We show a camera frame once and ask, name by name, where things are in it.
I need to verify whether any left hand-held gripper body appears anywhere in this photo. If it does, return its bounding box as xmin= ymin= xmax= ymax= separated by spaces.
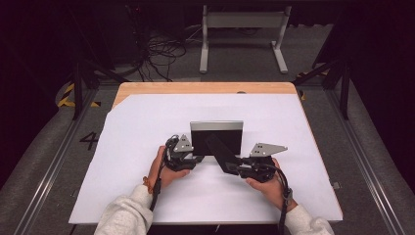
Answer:
xmin=163 ymin=134 xmax=198 ymax=172

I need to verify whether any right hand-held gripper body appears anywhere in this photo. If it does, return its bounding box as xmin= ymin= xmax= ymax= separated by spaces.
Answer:
xmin=238 ymin=142 xmax=289 ymax=184

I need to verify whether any person's left hand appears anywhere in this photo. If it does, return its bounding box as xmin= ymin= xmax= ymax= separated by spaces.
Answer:
xmin=147 ymin=145 xmax=191 ymax=190

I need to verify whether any person's right hand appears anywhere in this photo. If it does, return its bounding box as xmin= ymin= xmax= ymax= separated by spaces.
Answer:
xmin=245 ymin=158 xmax=299 ymax=212

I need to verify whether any white table sheet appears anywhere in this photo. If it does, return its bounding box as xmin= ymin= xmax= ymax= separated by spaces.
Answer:
xmin=68 ymin=93 xmax=344 ymax=225

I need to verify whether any black metal stand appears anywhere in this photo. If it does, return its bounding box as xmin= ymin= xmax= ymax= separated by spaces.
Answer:
xmin=67 ymin=6 xmax=131 ymax=120
xmin=292 ymin=58 xmax=351 ymax=120

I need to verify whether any yellow black hazard tape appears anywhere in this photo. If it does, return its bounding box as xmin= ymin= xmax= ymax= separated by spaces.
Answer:
xmin=57 ymin=82 xmax=102 ymax=109

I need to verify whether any white metal stand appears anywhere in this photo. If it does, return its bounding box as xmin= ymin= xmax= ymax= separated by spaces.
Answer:
xmin=199 ymin=4 xmax=293 ymax=74

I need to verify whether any right hand-held gripper black cable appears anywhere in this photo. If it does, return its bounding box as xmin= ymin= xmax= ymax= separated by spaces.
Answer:
xmin=260 ymin=163 xmax=295 ymax=235

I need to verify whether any hand-held gripper black cable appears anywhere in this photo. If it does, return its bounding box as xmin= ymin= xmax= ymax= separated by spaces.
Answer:
xmin=149 ymin=134 xmax=180 ymax=212
xmin=260 ymin=163 xmax=295 ymax=235

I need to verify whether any left hand-held gripper black cable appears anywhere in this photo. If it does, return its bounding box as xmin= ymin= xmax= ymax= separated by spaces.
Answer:
xmin=149 ymin=134 xmax=180 ymax=212

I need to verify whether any brown bead bracelet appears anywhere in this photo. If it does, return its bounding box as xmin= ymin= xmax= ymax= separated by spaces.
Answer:
xmin=142 ymin=175 xmax=156 ymax=195

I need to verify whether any tangle of black floor cables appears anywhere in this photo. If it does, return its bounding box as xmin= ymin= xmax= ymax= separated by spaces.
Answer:
xmin=130 ymin=6 xmax=189 ymax=82

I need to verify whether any aluminium floor rail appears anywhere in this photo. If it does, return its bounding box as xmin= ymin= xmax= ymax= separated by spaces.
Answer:
xmin=13 ymin=87 xmax=99 ymax=235
xmin=326 ymin=87 xmax=409 ymax=235

